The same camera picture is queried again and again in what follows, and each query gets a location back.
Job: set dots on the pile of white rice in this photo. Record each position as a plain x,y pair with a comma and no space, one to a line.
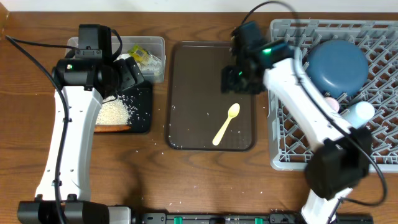
115,110

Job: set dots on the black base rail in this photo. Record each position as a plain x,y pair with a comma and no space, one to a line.
185,218

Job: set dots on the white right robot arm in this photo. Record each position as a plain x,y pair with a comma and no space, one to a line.
340,152

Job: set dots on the orange carrot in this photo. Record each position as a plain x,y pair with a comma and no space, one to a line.
111,128

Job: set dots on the grey dishwasher rack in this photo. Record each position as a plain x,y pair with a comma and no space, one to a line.
288,147

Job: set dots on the dark blue bowl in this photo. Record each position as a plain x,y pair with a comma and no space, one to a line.
337,67

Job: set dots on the clear plastic waste bin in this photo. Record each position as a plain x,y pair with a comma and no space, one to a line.
154,44

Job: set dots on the dark brown serving tray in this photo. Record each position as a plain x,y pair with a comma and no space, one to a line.
198,108

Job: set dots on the green snack wrapper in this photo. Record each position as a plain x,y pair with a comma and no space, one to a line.
145,58

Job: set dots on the light blue plastic cup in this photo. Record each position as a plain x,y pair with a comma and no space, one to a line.
359,114

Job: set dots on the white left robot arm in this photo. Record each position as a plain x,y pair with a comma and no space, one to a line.
82,80

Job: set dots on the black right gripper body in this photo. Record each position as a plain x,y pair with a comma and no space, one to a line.
237,81

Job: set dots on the pink plastic cup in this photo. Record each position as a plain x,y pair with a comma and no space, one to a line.
333,103

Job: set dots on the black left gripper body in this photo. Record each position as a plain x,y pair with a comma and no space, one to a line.
124,78

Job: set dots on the yellow plastic spoon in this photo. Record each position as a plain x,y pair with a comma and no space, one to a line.
232,113

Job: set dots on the black waste tray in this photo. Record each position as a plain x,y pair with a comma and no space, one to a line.
141,118

